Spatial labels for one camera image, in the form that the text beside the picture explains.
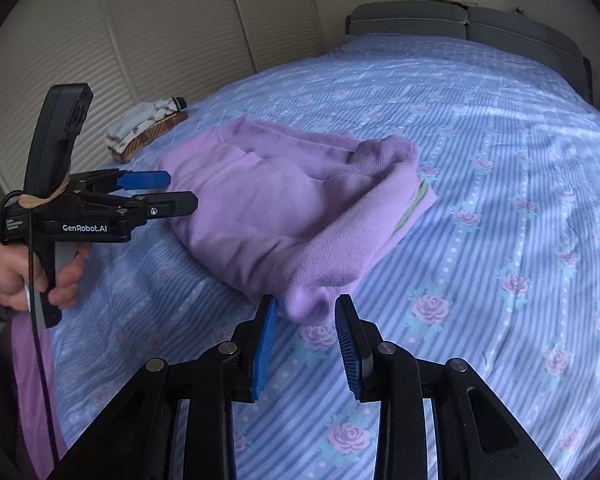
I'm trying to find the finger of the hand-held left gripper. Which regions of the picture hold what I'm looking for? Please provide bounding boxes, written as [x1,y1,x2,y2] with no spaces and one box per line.
[71,168,172,197]
[77,190,200,228]

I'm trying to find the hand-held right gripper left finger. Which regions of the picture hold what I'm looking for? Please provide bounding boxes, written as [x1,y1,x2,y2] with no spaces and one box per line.
[47,294,278,480]

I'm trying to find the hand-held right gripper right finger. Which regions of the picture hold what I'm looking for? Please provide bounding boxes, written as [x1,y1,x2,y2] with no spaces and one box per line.
[334,295,563,480]

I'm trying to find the purple printed sweatshirt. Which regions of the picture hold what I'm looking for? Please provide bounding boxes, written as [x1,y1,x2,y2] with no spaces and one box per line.
[157,116,439,324]

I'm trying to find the person's left hand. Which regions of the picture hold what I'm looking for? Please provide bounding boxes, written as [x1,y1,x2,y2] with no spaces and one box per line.
[0,242,94,311]

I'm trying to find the brown folded garment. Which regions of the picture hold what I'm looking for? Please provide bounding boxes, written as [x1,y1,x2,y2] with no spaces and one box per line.
[120,110,189,164]

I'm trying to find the cream louvered wardrobe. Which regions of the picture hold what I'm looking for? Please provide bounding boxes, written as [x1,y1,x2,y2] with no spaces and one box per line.
[0,0,327,203]

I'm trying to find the blue striped floral bedsheet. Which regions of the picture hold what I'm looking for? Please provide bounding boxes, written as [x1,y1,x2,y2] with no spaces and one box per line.
[50,32,600,480]

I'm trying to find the grey padded headboard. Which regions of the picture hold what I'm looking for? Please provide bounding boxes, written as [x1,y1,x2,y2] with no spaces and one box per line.
[346,1,594,107]

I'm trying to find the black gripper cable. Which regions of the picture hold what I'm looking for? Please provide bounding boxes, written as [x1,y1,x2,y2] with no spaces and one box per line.
[26,199,62,467]

